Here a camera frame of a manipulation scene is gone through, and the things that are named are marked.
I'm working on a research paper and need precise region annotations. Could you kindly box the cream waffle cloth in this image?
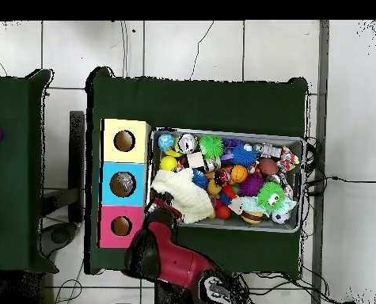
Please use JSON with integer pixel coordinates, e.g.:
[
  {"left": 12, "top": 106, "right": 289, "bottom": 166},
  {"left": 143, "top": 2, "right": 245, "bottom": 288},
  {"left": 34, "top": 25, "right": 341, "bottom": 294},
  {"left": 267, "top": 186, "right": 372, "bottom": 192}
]
[{"left": 150, "top": 168, "right": 216, "bottom": 225}]

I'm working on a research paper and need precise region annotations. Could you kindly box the crushed clear plastic bottle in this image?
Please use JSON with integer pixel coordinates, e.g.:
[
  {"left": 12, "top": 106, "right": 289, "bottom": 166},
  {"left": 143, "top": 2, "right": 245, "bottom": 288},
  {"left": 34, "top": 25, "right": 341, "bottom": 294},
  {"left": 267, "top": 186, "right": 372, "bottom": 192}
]
[{"left": 112, "top": 173, "right": 135, "bottom": 196}]

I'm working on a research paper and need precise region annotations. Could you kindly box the yellow ball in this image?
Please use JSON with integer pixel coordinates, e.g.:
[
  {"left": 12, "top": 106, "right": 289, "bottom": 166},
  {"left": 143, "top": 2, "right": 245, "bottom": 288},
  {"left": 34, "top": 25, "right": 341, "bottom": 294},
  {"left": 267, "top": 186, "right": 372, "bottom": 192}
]
[{"left": 159, "top": 156, "right": 178, "bottom": 172}]

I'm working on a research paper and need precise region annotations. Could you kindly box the blue globe ball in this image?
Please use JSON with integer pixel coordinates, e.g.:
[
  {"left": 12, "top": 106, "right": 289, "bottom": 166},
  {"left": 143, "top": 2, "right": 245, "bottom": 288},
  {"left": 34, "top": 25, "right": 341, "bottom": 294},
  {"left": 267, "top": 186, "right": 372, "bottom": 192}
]
[{"left": 157, "top": 132, "right": 176, "bottom": 152}]

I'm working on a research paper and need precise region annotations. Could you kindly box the orange basketball toy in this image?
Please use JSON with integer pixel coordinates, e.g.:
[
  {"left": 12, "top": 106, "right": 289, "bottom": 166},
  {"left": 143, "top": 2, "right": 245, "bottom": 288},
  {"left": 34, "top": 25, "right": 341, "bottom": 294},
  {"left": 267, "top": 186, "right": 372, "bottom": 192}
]
[{"left": 230, "top": 164, "right": 249, "bottom": 184}]

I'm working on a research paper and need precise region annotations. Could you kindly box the purple spiky ball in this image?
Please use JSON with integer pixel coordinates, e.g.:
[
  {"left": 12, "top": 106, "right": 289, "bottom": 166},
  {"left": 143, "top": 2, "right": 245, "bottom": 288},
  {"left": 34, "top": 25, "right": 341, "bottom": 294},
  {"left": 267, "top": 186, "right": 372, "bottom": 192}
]
[{"left": 237, "top": 173, "right": 265, "bottom": 197}]

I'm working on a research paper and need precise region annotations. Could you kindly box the blue spiky ball with eye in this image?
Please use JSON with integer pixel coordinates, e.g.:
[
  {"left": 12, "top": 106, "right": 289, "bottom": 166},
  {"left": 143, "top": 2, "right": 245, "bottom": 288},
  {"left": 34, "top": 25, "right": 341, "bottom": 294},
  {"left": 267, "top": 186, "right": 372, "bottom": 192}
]
[{"left": 231, "top": 142, "right": 259, "bottom": 168}]

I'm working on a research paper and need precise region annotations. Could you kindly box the green spiky ball with eyes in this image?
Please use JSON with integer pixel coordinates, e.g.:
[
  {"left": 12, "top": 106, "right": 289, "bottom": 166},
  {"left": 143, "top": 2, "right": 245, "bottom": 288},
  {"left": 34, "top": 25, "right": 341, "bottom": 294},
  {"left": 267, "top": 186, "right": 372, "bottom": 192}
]
[{"left": 256, "top": 181, "right": 286, "bottom": 212}]

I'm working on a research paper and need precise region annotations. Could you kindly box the black panel on stand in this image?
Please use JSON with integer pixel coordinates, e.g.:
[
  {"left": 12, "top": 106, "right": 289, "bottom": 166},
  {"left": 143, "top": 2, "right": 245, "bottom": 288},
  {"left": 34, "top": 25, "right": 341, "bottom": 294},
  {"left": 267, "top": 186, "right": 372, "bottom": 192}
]
[{"left": 40, "top": 110, "right": 86, "bottom": 257}]

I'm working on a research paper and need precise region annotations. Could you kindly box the brown football toy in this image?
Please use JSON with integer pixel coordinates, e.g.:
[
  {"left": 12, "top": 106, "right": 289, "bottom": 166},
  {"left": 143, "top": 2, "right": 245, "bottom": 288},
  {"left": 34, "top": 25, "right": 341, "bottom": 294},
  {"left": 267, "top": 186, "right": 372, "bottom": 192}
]
[{"left": 258, "top": 158, "right": 279, "bottom": 176}]

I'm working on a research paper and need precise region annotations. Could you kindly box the dark green tablecloth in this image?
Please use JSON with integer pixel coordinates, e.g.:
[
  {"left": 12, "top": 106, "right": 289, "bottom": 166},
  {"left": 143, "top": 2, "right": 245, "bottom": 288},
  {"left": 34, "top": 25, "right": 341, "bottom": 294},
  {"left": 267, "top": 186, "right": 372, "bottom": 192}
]
[{"left": 84, "top": 66, "right": 310, "bottom": 276}]

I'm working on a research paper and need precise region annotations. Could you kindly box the side table under green cloth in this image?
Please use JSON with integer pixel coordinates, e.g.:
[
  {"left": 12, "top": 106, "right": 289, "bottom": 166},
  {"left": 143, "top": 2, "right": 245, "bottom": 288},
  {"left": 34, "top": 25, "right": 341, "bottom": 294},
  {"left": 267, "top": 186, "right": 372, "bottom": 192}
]
[{"left": 0, "top": 68, "right": 59, "bottom": 273}]

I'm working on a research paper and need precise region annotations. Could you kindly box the shallow wire mesh bin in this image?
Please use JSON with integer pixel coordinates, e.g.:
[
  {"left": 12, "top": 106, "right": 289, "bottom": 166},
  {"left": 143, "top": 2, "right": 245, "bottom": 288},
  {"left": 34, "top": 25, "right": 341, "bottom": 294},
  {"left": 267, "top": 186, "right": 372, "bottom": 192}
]
[{"left": 145, "top": 127, "right": 306, "bottom": 234}]

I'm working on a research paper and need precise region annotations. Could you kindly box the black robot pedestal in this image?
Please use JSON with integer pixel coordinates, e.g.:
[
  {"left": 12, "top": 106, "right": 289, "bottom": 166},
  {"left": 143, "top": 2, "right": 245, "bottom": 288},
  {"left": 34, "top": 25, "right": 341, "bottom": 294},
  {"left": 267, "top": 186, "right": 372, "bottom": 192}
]
[{"left": 154, "top": 279, "right": 195, "bottom": 304}]

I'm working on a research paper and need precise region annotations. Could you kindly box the black cable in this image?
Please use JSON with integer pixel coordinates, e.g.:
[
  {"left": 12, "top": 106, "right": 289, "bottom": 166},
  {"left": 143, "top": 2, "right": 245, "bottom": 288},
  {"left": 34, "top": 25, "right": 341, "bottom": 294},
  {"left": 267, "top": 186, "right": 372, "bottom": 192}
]
[{"left": 305, "top": 175, "right": 376, "bottom": 188}]

